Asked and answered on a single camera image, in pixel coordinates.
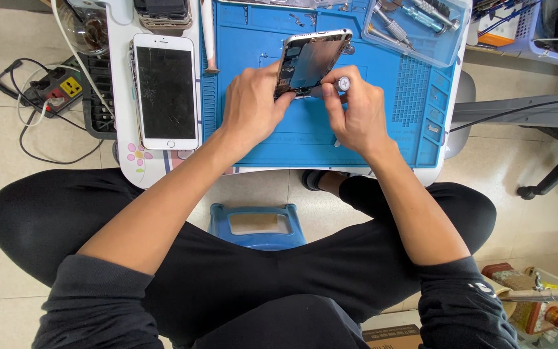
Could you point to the person's left hand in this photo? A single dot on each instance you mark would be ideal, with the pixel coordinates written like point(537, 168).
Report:
point(252, 104)

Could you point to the person's right hand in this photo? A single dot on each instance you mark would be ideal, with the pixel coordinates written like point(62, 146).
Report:
point(359, 116)

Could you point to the silver precision screwdriver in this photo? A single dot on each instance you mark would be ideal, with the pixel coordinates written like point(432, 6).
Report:
point(332, 87)

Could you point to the silver phone body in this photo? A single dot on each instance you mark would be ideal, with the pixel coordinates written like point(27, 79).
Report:
point(313, 60)

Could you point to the blue silicone repair mat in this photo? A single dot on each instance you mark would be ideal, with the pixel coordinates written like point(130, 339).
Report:
point(327, 82)

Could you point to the person's foot in black sandal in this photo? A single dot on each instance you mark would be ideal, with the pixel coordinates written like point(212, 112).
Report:
point(320, 180)

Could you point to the white phone with cracked screen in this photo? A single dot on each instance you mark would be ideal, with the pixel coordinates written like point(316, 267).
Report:
point(165, 92)

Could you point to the silver screwdriver in tray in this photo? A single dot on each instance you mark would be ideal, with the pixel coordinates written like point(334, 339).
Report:
point(393, 26)

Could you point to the clear plastic tool tray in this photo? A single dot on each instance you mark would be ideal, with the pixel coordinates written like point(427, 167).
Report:
point(417, 29)

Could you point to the teal screwdriver in tray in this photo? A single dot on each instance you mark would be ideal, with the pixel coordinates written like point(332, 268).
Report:
point(424, 14)

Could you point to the blue plastic stool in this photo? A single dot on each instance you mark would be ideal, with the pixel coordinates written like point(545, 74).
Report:
point(257, 225)

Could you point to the stack of phone housings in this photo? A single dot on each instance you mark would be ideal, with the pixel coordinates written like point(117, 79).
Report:
point(163, 12)

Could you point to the small white table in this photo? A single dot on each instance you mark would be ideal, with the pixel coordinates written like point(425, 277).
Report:
point(129, 160)

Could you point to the black slotted tray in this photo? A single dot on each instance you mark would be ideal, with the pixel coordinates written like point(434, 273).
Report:
point(97, 94)

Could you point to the person's black trousers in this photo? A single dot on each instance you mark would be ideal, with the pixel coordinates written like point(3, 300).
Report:
point(269, 276)

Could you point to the glass jar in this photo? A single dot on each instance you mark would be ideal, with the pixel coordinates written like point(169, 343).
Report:
point(81, 24)

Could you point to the lavender plastic basket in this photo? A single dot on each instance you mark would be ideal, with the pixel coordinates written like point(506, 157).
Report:
point(531, 29)

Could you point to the black power strip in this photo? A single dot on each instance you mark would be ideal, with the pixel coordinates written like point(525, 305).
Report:
point(56, 89)

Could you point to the brown cardboard box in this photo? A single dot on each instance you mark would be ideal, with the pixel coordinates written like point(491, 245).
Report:
point(393, 337)

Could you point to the person's dark sweater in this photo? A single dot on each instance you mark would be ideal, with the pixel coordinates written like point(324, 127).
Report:
point(100, 310)

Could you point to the box of assorted tools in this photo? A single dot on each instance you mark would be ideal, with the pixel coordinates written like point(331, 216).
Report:
point(538, 300)

